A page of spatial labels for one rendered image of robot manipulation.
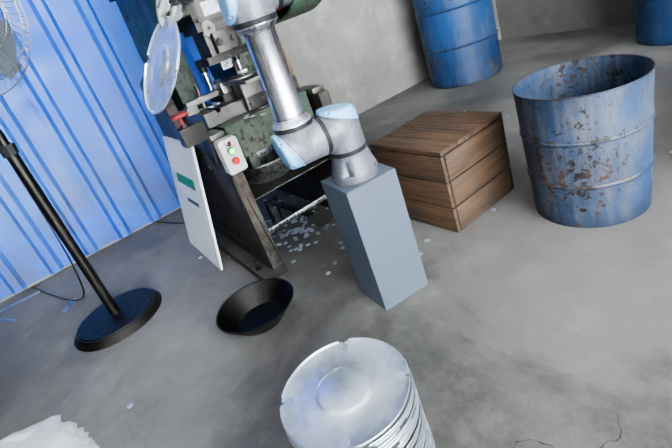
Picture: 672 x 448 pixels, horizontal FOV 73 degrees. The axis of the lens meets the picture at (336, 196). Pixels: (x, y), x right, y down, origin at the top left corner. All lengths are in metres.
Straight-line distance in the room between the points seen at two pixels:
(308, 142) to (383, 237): 0.39
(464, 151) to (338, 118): 0.64
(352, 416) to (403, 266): 0.65
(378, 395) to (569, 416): 0.44
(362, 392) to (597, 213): 1.06
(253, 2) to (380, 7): 2.89
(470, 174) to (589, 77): 0.55
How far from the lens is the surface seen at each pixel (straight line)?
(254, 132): 1.86
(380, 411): 1.00
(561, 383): 1.29
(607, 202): 1.73
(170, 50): 1.46
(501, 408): 1.25
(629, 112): 1.63
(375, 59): 3.97
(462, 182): 1.80
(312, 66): 3.61
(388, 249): 1.46
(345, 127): 1.32
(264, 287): 1.84
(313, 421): 1.04
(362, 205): 1.36
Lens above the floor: 0.98
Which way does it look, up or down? 24 degrees down
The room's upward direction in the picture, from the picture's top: 20 degrees counter-clockwise
